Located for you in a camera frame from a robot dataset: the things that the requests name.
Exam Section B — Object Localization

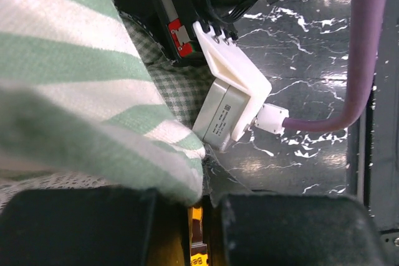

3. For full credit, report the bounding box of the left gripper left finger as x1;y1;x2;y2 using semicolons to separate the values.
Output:
1;188;190;265

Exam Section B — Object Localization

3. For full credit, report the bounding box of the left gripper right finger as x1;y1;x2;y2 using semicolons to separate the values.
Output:
203;147;387;265

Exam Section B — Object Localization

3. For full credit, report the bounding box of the yellow pet bowl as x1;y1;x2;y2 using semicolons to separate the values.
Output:
188;204;209;266

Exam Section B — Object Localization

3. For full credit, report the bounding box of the green checked cushion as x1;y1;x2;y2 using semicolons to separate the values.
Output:
121;13;214;128

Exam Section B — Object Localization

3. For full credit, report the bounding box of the striped green pet tent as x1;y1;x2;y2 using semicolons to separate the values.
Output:
1;0;205;205

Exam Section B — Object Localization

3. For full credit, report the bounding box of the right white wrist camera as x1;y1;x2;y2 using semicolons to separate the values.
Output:
193;21;272;152

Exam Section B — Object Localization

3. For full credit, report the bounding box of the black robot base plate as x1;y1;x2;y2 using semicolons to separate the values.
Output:
345;72;399;266

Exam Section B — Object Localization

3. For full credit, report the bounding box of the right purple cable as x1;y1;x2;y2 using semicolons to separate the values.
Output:
255;0;393;138

